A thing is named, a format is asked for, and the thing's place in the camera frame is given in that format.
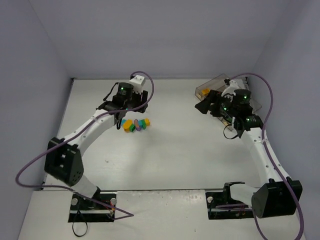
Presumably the yellow curved lego brick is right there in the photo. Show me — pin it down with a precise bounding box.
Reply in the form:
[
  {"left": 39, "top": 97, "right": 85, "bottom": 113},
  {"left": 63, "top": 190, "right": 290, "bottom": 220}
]
[{"left": 201, "top": 88, "right": 210, "bottom": 96}]

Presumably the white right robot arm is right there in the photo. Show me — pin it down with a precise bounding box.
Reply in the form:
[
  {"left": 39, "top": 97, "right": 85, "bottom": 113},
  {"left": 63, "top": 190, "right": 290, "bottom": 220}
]
[{"left": 195, "top": 89, "right": 303, "bottom": 219}]

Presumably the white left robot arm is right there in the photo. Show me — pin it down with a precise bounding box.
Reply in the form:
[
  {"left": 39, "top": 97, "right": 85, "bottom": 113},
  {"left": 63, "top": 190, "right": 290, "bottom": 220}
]
[{"left": 44, "top": 75, "right": 148, "bottom": 200}]

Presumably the cyan green stacked lego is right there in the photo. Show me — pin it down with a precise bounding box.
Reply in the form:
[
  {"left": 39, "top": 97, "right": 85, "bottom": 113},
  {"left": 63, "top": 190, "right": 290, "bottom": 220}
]
[{"left": 138, "top": 119, "right": 147, "bottom": 130}]

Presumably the yellow lego right of pile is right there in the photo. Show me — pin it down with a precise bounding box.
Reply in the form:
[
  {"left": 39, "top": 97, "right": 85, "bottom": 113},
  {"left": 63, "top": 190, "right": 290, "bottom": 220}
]
[{"left": 144, "top": 118, "right": 151, "bottom": 126}]

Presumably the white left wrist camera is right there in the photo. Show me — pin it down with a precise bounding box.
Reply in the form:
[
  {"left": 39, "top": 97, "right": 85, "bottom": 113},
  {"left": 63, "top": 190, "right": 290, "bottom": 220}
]
[{"left": 129, "top": 75, "right": 146, "bottom": 93}]

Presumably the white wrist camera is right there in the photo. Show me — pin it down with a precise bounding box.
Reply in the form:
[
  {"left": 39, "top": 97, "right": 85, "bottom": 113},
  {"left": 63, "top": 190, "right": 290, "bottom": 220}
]
[
  {"left": 129, "top": 75, "right": 146, "bottom": 93},
  {"left": 221, "top": 80, "right": 240, "bottom": 97}
]

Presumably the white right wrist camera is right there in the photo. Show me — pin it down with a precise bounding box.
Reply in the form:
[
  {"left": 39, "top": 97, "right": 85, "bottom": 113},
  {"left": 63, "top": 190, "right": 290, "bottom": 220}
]
[{"left": 221, "top": 80, "right": 240, "bottom": 97}]

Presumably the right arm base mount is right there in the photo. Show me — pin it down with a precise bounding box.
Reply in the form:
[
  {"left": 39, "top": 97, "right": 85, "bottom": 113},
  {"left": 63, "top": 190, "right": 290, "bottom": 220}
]
[{"left": 205, "top": 181, "right": 254, "bottom": 220}]

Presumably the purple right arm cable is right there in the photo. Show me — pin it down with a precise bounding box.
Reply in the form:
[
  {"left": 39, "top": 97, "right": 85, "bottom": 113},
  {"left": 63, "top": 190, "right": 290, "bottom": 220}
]
[{"left": 214, "top": 72, "right": 305, "bottom": 240}]

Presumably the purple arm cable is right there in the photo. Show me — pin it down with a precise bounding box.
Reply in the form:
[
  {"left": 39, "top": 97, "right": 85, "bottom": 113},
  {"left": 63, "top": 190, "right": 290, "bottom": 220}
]
[
  {"left": 214, "top": 72, "right": 305, "bottom": 240},
  {"left": 15, "top": 70, "right": 155, "bottom": 221}
]

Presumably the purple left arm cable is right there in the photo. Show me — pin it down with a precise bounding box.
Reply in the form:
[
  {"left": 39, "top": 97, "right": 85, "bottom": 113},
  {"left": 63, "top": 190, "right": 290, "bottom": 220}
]
[{"left": 15, "top": 70, "right": 155, "bottom": 221}]

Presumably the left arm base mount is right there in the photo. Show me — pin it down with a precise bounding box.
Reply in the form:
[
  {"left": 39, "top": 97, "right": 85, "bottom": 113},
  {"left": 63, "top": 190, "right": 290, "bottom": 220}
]
[{"left": 68, "top": 194, "right": 116, "bottom": 223}]

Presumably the black loop cable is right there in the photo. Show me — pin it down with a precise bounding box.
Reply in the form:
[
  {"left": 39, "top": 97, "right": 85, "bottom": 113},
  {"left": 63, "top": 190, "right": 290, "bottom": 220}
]
[{"left": 72, "top": 219, "right": 89, "bottom": 238}]

